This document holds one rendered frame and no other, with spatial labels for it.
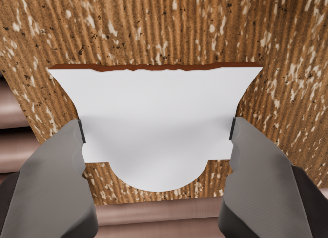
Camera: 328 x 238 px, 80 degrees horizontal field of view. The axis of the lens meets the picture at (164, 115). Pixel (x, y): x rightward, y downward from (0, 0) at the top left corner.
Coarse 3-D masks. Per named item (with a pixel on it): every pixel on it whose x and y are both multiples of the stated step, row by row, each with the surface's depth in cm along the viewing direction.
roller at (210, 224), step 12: (108, 228) 25; (120, 228) 25; (132, 228) 25; (144, 228) 25; (156, 228) 25; (168, 228) 25; (180, 228) 25; (192, 228) 25; (204, 228) 25; (216, 228) 25
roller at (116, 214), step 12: (324, 192) 22; (120, 204) 23; (132, 204) 22; (144, 204) 22; (156, 204) 22; (168, 204) 22; (180, 204) 22; (192, 204) 22; (204, 204) 22; (216, 204) 22; (108, 216) 22; (120, 216) 22; (132, 216) 22; (144, 216) 22; (156, 216) 22; (168, 216) 22; (180, 216) 22; (192, 216) 23; (204, 216) 23; (216, 216) 23
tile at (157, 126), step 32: (64, 64) 11; (96, 64) 12; (128, 64) 12; (224, 64) 11; (256, 64) 11; (96, 96) 11; (128, 96) 12; (160, 96) 12; (192, 96) 12; (224, 96) 12; (96, 128) 13; (128, 128) 13; (160, 128) 13; (192, 128) 13; (224, 128) 13; (96, 160) 14; (128, 160) 14; (160, 160) 14; (192, 160) 14
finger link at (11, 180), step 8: (8, 176) 8; (16, 176) 8; (8, 184) 8; (0, 192) 7; (8, 192) 7; (0, 200) 7; (8, 200) 7; (0, 208) 7; (8, 208) 7; (0, 216) 6; (0, 224) 6; (0, 232) 6
